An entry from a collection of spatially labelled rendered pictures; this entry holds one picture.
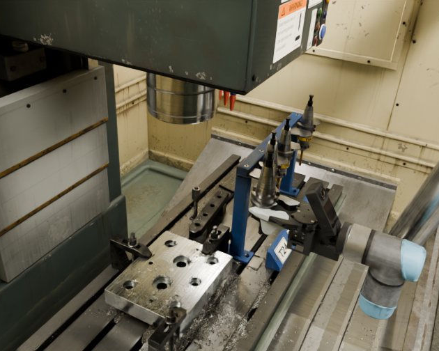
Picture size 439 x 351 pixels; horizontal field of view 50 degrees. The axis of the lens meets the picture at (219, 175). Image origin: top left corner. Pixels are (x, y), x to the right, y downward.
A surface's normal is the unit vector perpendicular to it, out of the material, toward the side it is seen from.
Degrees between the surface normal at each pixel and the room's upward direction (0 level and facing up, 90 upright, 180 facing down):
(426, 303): 0
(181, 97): 90
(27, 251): 89
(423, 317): 0
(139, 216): 0
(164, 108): 90
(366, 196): 24
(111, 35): 90
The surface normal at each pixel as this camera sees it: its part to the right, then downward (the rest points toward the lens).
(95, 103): 0.88, 0.29
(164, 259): 0.05, -0.85
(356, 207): -0.14, -0.60
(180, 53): -0.47, 0.43
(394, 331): -0.21, -0.90
